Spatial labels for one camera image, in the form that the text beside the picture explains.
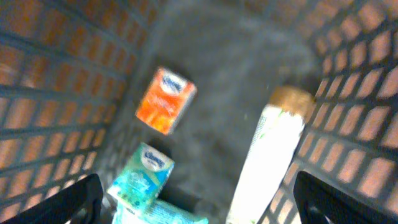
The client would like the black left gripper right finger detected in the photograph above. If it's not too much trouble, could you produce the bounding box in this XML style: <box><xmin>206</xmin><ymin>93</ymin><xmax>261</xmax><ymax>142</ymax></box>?
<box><xmin>294</xmin><ymin>171</ymin><xmax>397</xmax><ymax>224</ymax></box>

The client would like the grey plastic mesh basket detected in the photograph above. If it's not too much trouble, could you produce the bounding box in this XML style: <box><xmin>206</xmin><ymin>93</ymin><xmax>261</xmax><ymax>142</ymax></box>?
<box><xmin>1</xmin><ymin>0</ymin><xmax>397</xmax><ymax>223</ymax></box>

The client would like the white tube brown cap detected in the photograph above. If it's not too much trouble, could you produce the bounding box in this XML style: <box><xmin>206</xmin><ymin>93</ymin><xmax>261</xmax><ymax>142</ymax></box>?
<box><xmin>225</xmin><ymin>85</ymin><xmax>314</xmax><ymax>224</ymax></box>

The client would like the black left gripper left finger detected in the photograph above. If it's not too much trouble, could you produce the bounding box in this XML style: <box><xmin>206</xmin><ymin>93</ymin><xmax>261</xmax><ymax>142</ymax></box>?
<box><xmin>5</xmin><ymin>174</ymin><xmax>103</xmax><ymax>224</ymax></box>

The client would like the teal Kleenex tissue pack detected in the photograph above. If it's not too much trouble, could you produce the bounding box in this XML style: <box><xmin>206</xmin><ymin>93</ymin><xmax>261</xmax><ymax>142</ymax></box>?
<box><xmin>107</xmin><ymin>142</ymin><xmax>175</xmax><ymax>214</ymax></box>

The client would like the teal wet wipes packet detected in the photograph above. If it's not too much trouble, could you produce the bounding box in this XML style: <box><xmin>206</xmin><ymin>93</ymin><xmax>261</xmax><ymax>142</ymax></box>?
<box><xmin>112</xmin><ymin>200</ymin><xmax>209</xmax><ymax>224</ymax></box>

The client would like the orange Kleenex tissue pack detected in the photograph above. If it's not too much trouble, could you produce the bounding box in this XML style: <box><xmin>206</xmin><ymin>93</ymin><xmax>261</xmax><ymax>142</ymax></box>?
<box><xmin>135</xmin><ymin>67</ymin><xmax>197</xmax><ymax>135</ymax></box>

